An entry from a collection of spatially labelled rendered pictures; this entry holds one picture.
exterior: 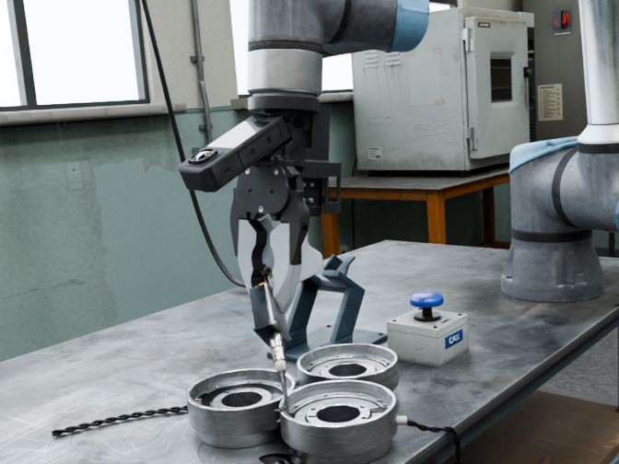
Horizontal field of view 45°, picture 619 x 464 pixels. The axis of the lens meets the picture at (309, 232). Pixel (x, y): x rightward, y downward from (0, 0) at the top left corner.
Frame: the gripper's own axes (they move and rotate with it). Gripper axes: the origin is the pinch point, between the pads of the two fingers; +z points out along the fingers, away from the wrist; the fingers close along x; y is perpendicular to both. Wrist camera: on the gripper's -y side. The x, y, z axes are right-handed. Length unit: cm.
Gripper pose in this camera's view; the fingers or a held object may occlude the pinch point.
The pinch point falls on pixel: (265, 298)
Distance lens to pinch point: 74.3
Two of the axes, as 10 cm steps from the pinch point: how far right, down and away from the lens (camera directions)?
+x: -7.4, -0.7, 6.6
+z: -0.2, 10.0, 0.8
